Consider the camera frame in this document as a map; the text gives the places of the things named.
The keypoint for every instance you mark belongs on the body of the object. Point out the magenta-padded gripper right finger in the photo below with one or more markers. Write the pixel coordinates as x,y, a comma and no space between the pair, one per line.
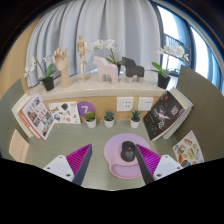
165,166

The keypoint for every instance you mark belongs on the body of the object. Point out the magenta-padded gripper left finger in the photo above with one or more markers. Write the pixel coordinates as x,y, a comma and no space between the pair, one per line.
61,165

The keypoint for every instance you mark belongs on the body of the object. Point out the black computer mouse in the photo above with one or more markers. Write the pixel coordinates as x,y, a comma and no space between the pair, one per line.
127,151

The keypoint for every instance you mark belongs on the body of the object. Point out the purple mouse pad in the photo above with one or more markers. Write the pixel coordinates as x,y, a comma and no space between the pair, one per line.
113,156

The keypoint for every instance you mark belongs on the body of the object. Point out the illustrated white card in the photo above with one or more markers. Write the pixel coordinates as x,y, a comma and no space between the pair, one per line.
188,150

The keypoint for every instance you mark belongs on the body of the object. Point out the beige book with red text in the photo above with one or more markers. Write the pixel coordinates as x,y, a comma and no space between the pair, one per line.
19,146

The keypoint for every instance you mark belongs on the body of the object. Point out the black cover book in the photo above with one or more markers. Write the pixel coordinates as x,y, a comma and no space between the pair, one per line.
163,115

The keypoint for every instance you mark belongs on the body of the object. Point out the small succulent in white pot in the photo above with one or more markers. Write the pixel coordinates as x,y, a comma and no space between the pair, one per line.
90,122
109,122

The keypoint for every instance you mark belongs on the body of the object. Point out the spiky succulent in white pot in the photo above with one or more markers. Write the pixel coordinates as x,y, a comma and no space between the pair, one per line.
135,123

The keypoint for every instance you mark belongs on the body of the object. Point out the white sticker card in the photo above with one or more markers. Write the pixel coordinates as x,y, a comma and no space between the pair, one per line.
65,112

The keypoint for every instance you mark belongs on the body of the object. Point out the photo cover book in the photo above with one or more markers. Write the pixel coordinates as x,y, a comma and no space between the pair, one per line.
37,116

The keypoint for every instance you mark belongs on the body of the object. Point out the purple round number sign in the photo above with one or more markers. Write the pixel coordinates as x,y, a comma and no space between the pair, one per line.
86,107

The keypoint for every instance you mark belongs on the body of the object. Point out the white orchid in black pot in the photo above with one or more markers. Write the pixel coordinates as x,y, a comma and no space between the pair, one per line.
48,83
163,81
106,44

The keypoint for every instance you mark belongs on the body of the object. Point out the wooden hand model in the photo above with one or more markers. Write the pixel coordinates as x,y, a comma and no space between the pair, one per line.
61,63

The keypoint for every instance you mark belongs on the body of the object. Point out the black horse figure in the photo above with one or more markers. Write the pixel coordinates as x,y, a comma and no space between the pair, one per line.
133,69

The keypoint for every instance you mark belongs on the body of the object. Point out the pink horse figure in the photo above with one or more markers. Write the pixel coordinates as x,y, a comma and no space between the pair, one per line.
106,68

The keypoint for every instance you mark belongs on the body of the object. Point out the wooden artist mannequin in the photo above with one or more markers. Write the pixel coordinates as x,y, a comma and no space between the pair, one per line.
82,53

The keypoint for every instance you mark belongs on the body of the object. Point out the dark framed window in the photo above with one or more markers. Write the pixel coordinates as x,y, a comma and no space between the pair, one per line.
173,30

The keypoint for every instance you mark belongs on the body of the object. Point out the grey curtain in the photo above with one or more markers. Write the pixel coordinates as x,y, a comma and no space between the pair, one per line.
100,20

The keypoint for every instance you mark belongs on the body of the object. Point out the white wall socket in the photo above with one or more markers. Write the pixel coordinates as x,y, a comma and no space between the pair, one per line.
145,104
125,104

